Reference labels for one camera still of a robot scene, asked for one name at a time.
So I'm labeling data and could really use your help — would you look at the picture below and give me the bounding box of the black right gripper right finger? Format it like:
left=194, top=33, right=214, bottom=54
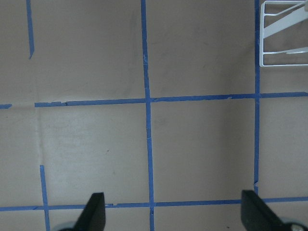
left=241, top=190, right=288, bottom=231

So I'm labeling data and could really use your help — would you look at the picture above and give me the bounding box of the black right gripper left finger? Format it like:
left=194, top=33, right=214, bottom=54
left=72, top=192, right=106, bottom=231

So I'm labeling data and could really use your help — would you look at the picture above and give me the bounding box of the white wire dish rack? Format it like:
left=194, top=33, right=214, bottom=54
left=259, top=0, right=308, bottom=67

